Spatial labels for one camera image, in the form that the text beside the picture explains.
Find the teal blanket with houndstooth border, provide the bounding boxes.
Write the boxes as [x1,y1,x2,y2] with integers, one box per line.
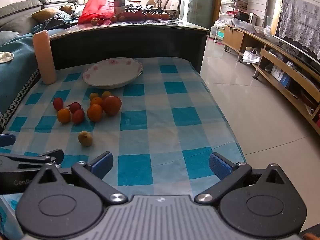
[0,24,52,130]

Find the red plastic bag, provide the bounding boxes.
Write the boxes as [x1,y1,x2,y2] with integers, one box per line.
[78,0,118,25]

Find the white papers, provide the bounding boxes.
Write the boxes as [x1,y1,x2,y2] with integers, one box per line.
[242,47,262,64]

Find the dark patterned cushion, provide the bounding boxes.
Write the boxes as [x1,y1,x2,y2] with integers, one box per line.
[43,17,73,30]

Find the white lace cloth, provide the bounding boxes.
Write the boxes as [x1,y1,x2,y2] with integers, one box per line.
[278,0,320,60]

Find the white floral plate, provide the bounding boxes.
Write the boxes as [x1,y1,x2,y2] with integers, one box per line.
[82,57,144,89]

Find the large red tomato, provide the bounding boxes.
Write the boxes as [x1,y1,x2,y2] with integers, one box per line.
[102,96,122,116]

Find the pink ribbed cylinder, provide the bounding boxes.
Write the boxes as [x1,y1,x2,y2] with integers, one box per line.
[32,30,57,85]

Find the blue box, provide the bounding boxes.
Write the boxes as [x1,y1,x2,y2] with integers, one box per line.
[271,65,292,87]

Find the blue checkered tablecloth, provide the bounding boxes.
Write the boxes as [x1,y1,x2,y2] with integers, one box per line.
[0,56,247,240]

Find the white storage rack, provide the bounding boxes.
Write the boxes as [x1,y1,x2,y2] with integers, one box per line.
[209,1,238,43]

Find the wooden television stand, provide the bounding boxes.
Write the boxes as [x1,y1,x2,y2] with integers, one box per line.
[222,23,320,142]

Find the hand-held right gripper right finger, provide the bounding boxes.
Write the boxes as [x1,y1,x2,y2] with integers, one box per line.
[194,152,287,204]

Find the white carton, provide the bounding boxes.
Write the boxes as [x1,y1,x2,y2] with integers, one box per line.
[114,0,126,13]

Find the yellow cushion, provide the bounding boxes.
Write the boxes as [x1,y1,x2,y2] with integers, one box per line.
[31,7,65,23]

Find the wooden chair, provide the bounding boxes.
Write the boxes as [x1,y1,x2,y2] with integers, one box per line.
[150,0,171,10]

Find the dark glass-top coffee table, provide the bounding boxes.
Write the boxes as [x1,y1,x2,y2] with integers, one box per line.
[49,17,210,73]

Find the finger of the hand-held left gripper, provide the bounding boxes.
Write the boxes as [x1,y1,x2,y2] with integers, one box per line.
[0,133,16,147]
[0,149,64,172]

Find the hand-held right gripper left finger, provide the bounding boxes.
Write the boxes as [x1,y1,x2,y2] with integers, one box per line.
[37,151,129,205]

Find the grey sofa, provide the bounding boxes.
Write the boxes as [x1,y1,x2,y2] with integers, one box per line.
[0,0,79,39]

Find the black television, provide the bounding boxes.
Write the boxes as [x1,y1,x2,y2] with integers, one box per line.
[274,0,320,67]

